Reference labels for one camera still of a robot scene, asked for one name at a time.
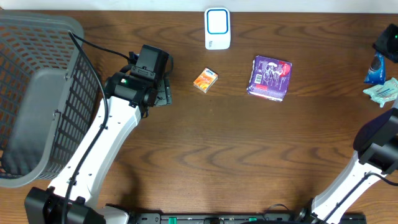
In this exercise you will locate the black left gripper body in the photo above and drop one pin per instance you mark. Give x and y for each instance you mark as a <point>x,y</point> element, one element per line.
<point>166,92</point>

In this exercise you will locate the white barcode scanner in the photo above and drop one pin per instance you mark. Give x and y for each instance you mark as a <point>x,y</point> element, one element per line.
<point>217,28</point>

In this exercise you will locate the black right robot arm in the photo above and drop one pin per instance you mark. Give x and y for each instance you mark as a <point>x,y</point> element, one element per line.
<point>374,157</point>

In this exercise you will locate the red purple snack bag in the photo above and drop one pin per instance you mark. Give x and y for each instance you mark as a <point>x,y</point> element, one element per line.
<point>270,78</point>

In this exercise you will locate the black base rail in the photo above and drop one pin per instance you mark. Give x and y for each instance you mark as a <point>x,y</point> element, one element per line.
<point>156,218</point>

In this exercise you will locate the grey plastic mesh basket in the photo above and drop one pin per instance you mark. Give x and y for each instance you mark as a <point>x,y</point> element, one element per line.
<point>48,95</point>

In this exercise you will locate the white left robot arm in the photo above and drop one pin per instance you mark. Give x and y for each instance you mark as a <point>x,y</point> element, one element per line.
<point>73,195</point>

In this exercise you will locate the blue Oreo cookie pack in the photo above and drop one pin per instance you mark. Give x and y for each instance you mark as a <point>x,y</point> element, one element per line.
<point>376,74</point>

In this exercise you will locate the light green snack packet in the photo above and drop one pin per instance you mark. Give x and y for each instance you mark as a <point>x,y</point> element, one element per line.
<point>382,94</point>

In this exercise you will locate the orange small box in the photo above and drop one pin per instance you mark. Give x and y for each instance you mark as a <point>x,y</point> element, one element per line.
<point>205,80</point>

